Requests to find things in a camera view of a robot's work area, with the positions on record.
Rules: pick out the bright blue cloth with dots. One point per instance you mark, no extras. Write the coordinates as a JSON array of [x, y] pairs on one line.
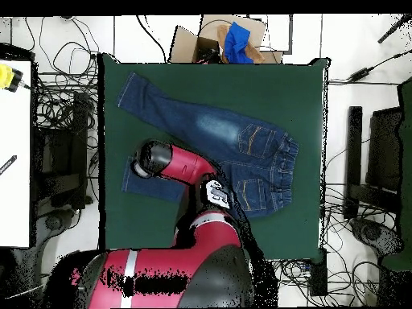
[[236, 42]]

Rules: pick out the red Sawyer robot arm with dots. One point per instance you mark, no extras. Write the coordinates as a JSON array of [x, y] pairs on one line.
[[193, 267]]

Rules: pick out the yellow and black tool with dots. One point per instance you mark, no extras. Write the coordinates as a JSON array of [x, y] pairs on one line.
[[6, 77]]

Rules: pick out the blue denim jeans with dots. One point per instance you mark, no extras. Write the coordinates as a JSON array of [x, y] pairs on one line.
[[225, 135]]

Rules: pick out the brown cardboard box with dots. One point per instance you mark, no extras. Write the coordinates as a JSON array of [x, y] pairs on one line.
[[185, 45]]

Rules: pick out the black marker pen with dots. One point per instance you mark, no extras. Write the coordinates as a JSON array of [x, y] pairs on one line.
[[8, 164]]

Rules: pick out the dark green table cloth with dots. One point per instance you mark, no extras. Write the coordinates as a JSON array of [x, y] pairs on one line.
[[209, 80]]

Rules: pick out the green cloth on side table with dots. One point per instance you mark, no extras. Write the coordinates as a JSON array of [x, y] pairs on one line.
[[407, 161]]

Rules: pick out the white side table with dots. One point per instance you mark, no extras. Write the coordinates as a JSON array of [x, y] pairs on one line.
[[14, 199]]

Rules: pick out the black chair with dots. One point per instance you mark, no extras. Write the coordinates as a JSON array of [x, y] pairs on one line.
[[61, 161]]

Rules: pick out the tan brown cloth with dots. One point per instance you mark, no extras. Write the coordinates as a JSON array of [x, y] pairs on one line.
[[256, 54]]

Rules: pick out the black power strip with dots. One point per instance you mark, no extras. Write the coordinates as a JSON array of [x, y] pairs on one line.
[[318, 276]]

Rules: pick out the white board with dark frame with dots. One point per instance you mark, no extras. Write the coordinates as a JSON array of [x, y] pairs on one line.
[[278, 32]]

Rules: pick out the black rod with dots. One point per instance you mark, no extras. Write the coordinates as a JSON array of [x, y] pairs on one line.
[[392, 30]]

